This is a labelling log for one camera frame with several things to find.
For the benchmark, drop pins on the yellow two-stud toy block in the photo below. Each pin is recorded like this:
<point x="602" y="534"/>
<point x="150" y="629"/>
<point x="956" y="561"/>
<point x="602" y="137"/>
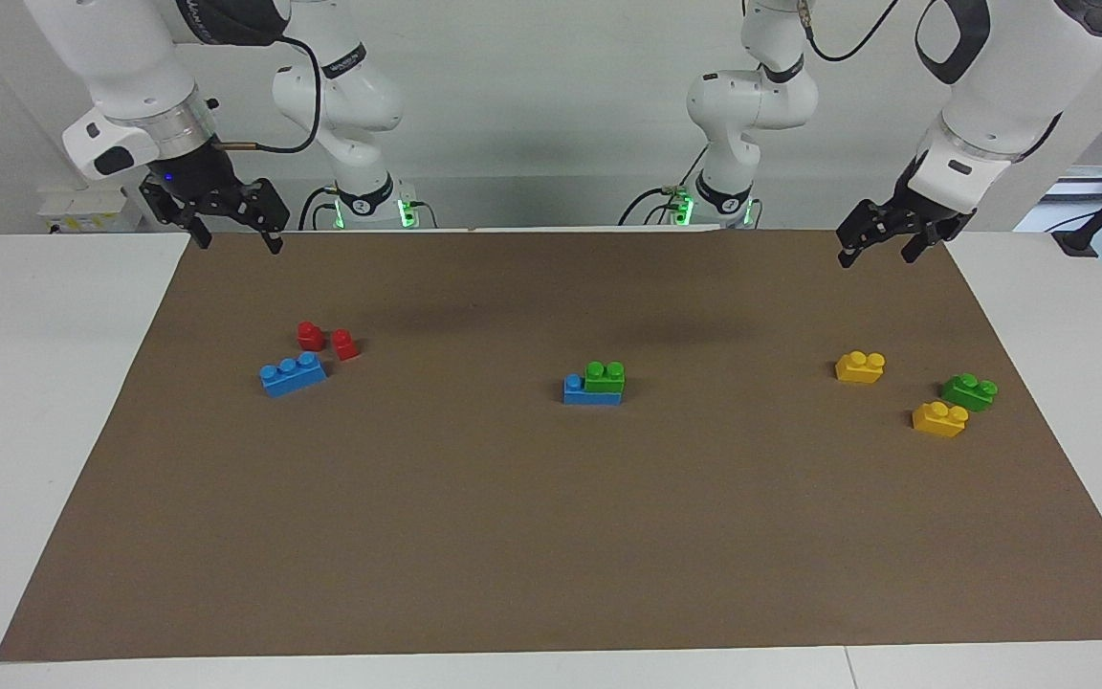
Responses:
<point x="938" y="422"/>
<point x="859" y="369"/>

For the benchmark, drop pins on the blue three-stud toy block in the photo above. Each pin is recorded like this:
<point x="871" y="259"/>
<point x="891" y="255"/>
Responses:
<point x="293" y="377"/>
<point x="575" y="393"/>

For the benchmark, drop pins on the small red toy block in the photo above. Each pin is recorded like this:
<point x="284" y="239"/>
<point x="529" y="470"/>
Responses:
<point x="345" y="346"/>
<point x="310" y="337"/>

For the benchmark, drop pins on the brown paper table mat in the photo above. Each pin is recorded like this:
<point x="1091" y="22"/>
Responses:
<point x="551" y="536"/>

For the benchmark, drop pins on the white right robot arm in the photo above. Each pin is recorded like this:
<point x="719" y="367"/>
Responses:
<point x="130" y="57"/>

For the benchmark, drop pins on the white box with yellow labels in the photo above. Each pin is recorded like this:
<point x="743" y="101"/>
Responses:
<point x="87" y="209"/>

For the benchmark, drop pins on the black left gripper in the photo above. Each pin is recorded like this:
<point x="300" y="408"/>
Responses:
<point x="905" y="218"/>

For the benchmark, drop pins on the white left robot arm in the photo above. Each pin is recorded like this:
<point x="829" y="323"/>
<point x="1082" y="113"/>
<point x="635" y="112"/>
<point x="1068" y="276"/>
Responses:
<point x="1020" y="67"/>

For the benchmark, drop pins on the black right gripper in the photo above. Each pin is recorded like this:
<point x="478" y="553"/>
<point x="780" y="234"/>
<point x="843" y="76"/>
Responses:
<point x="202" y="187"/>

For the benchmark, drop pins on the green two-stud toy block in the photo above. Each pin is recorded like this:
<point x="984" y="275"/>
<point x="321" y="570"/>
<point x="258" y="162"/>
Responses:
<point x="604" y="379"/>
<point x="968" y="393"/>

